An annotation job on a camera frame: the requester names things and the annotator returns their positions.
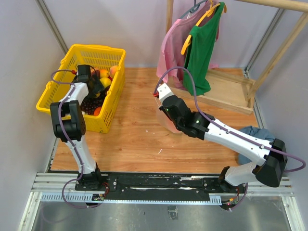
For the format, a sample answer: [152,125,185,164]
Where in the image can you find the pink shirt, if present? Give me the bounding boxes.
[156,1,210,90]

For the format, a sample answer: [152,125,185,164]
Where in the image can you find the clear zip top bag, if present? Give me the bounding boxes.
[152,93,181,134]

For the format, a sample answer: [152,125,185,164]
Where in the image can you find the green shirt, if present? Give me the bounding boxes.
[182,2,225,96]

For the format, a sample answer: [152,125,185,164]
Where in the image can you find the grey clothes hanger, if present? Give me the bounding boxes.
[180,0,207,19]

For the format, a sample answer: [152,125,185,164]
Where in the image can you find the orange yellow peach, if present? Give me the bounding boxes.
[100,69,109,78]

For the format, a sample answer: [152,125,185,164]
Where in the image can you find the dark purple grape bunch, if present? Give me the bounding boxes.
[80,94,105,116]

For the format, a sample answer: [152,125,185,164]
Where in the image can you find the small orange fruit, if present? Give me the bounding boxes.
[93,107,102,116]

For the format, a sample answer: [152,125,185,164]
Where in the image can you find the yellow plastic basket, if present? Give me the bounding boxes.
[36,44,126,133]

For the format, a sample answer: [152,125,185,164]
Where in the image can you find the yellow clothes hanger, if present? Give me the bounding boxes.
[180,0,227,55]

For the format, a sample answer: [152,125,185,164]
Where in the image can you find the blue crumpled cloth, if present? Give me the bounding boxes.
[237,126,276,165]

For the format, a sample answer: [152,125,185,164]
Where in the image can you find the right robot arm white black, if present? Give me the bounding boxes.
[159,95,287,193]

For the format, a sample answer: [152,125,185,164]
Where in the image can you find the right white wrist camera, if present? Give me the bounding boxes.
[153,83,174,106]

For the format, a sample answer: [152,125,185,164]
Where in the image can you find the pink orange peach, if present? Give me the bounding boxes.
[109,65,119,78]

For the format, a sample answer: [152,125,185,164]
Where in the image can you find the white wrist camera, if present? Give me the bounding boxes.
[76,64,91,83]
[153,83,174,106]

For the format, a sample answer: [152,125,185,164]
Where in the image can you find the yellow lemon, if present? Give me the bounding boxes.
[100,77,112,88]

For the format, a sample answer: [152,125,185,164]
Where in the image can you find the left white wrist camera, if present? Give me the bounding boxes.
[76,64,91,83]

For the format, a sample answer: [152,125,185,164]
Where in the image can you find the wooden clothes rack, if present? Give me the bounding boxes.
[171,0,308,115]

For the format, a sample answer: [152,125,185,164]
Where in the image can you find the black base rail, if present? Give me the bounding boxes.
[75,171,246,203]

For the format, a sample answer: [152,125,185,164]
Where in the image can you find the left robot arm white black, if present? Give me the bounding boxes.
[50,72,103,191]

